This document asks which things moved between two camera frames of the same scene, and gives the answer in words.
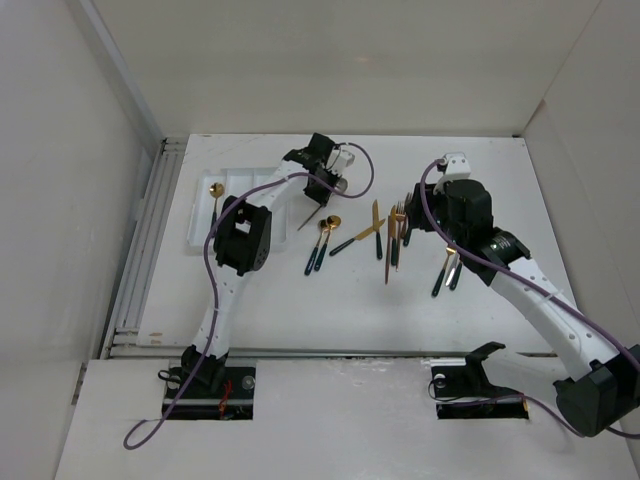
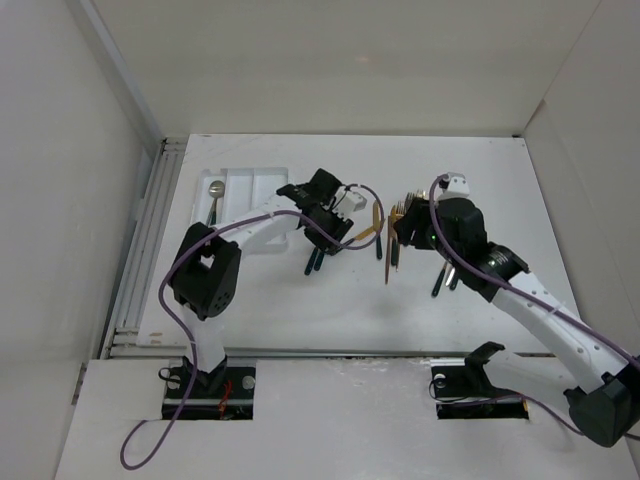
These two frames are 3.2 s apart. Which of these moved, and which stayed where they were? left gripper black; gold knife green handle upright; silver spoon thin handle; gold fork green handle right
Moved: silver spoon thin handle; left gripper black
Stayed: gold knife green handle upright; gold fork green handle right
